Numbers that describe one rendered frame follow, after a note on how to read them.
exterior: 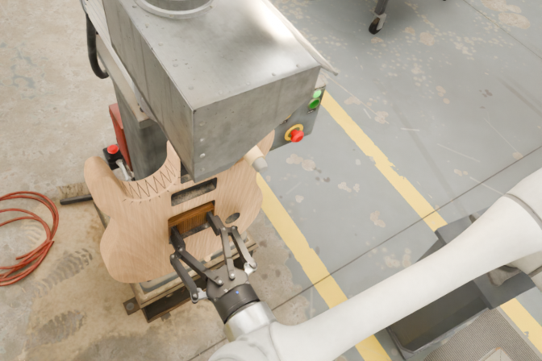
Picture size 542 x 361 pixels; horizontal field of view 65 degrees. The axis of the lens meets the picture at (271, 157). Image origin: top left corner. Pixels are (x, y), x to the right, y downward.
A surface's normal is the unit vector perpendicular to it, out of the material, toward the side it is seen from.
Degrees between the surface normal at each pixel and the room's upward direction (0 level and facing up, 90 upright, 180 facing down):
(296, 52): 0
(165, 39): 0
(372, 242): 0
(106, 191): 87
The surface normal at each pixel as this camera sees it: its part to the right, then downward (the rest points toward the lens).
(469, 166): 0.12, -0.59
